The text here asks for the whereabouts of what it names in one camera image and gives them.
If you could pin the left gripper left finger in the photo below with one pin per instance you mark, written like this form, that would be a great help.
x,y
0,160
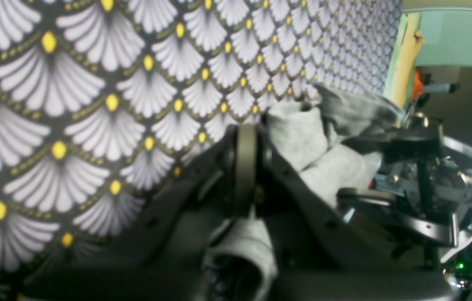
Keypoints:
x,y
159,259

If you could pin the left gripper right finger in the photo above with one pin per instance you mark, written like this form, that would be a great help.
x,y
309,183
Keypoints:
x,y
319,257

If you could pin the light grey T-shirt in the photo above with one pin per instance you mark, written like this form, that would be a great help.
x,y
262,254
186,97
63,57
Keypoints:
x,y
239,262

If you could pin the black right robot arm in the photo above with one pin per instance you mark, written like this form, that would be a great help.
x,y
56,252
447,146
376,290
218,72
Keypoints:
x,y
421,196

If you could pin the patterned purple tablecloth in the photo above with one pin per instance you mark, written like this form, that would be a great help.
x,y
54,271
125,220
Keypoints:
x,y
101,100

